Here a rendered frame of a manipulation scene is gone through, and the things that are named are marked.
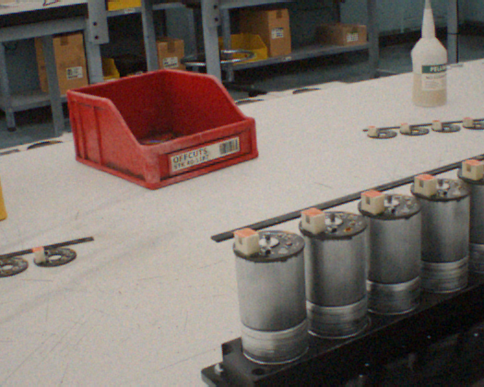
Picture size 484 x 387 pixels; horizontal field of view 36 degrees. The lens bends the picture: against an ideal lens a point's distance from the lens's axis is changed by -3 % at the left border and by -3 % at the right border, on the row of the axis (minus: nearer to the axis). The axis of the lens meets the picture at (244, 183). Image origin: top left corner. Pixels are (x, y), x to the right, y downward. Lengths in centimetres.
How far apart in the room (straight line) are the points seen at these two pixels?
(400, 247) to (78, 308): 16
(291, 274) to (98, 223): 24
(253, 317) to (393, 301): 6
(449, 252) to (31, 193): 34
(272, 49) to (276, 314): 471
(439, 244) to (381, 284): 3
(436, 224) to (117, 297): 16
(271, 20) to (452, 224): 465
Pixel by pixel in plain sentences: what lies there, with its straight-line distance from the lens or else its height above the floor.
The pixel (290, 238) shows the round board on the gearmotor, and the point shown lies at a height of 81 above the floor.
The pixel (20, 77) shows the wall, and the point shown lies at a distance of 476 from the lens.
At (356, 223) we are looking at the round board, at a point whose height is 81.
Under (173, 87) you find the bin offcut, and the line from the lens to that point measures 65.
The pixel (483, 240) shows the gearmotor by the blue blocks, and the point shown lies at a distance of 33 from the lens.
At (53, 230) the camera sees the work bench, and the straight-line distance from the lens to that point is 48.
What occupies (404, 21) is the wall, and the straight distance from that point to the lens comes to 620.
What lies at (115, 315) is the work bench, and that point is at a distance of 36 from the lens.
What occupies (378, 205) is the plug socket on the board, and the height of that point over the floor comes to 82.
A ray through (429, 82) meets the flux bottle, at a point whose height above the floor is 77.
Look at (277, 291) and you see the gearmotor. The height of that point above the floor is 80.
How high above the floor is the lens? 92
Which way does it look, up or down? 18 degrees down
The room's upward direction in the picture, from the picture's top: 5 degrees counter-clockwise
